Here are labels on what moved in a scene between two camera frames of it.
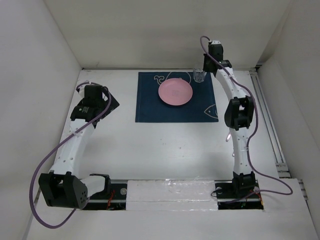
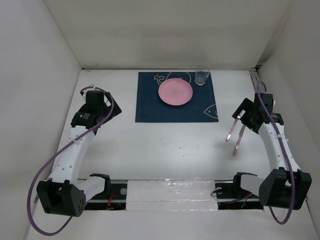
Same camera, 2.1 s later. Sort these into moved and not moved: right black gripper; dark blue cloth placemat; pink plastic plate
Moved: right black gripper
Not moved: pink plastic plate; dark blue cloth placemat
